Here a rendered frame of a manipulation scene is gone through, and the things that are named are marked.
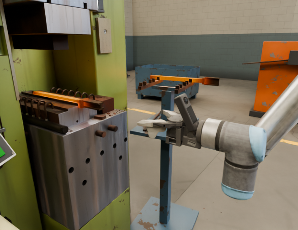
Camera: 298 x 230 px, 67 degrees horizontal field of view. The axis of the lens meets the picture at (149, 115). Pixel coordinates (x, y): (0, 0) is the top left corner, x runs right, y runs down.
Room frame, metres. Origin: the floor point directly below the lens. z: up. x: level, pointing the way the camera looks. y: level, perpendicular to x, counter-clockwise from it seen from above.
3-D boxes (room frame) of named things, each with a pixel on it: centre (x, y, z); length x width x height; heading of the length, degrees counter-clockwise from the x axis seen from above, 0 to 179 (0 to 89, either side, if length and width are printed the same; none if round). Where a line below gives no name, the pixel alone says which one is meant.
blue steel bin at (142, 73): (5.10, -0.42, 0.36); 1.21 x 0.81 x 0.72; 61
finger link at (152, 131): (0.67, -0.01, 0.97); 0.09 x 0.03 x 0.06; 94
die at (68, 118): (1.02, 0.47, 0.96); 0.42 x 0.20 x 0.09; 58
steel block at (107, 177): (1.07, 0.45, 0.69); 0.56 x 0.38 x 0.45; 58
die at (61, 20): (1.02, 0.47, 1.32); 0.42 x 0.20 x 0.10; 58
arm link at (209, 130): (0.63, -0.19, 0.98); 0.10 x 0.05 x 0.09; 148
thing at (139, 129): (1.32, -0.11, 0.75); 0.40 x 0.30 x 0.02; 154
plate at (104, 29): (1.24, 0.23, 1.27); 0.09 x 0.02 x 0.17; 148
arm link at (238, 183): (0.59, -0.27, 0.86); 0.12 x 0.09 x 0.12; 151
